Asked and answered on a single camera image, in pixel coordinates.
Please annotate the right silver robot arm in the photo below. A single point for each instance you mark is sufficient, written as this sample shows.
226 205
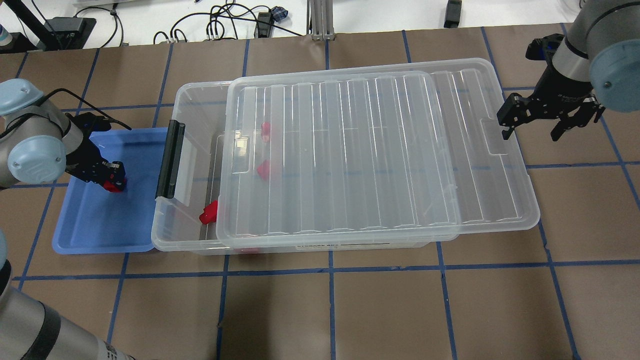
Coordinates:
592 68

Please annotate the clear plastic storage box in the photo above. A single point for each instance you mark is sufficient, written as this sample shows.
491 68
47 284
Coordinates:
354 164

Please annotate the aluminium frame post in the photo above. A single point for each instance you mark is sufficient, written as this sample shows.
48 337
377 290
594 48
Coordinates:
320 15

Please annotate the red block from tray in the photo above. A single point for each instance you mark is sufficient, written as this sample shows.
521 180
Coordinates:
114 187

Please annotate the blue plastic tray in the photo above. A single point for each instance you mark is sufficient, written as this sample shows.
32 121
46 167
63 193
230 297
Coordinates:
94 221

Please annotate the clear plastic box lid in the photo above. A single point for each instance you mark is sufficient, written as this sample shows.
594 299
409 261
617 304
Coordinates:
493 187

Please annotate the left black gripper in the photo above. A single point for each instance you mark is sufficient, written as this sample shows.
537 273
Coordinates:
85 162

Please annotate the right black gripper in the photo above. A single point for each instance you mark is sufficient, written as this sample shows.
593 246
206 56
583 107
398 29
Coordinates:
560 91

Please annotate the black power adapter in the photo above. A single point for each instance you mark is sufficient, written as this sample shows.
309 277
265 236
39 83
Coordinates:
453 12

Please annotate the black box latch handle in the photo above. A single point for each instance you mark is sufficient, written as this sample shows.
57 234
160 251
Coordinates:
169 169

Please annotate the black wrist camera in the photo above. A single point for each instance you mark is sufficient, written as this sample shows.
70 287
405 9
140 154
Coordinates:
544 48

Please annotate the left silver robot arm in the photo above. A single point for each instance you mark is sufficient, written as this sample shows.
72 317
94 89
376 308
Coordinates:
39 143

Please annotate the red block in box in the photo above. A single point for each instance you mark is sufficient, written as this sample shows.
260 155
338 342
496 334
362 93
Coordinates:
209 213

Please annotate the red block under lid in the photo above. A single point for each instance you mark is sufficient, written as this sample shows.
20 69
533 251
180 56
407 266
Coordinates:
263 170
265 130

